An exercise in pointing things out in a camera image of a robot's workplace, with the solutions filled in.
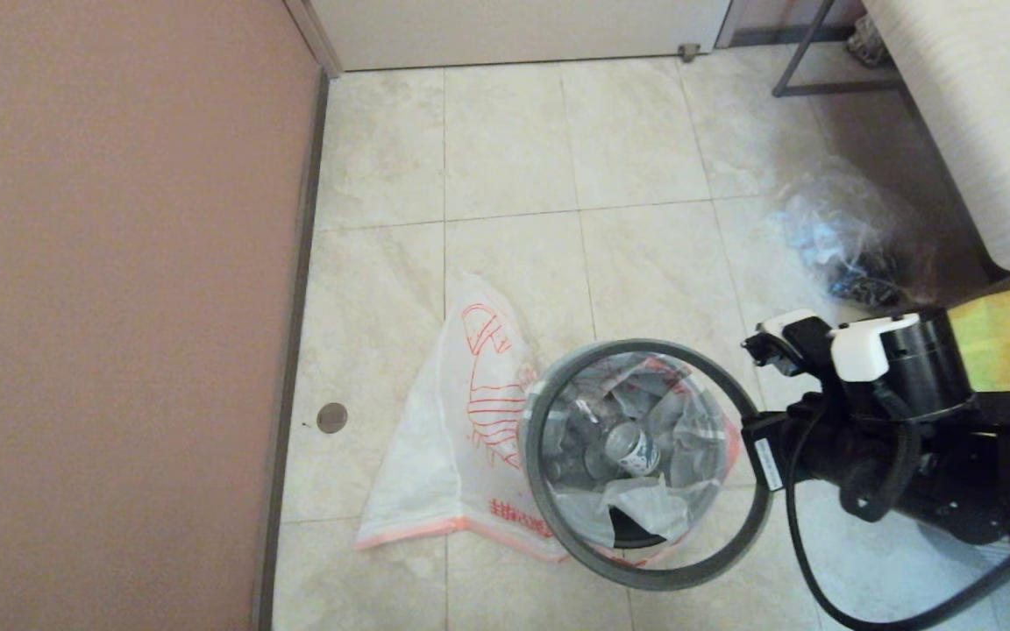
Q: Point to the clear plastic bottle white label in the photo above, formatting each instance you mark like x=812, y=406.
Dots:
x=632, y=449

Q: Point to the white door frame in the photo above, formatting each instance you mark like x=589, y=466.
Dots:
x=316, y=39

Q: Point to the white door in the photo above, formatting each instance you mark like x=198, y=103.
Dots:
x=514, y=31

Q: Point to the beige wooden table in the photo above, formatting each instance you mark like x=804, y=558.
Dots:
x=987, y=105

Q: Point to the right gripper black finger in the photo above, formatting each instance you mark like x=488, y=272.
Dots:
x=750, y=427

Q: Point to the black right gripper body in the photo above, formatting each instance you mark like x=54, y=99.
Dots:
x=829, y=447

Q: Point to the grey baseboard strip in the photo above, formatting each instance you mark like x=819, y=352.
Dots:
x=295, y=307

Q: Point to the metal door stopper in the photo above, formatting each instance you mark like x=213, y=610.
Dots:
x=689, y=53

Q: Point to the clear plastic bag dark contents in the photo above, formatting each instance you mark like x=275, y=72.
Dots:
x=829, y=228

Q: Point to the fresh white orange-printed bag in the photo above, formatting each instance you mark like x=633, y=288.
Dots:
x=426, y=456

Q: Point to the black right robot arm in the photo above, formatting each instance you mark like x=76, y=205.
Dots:
x=935, y=368

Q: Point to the dark metal furniture frame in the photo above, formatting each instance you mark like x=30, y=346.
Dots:
x=838, y=88

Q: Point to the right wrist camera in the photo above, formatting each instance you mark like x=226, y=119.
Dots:
x=790, y=337

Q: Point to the small grey patterned item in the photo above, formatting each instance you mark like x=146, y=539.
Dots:
x=866, y=42

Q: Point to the round metal floor drain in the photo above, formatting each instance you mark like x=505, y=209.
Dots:
x=332, y=418

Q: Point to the black round trash bin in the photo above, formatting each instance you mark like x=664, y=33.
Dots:
x=632, y=533

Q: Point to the white bag pink rim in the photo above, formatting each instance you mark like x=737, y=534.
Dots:
x=654, y=508

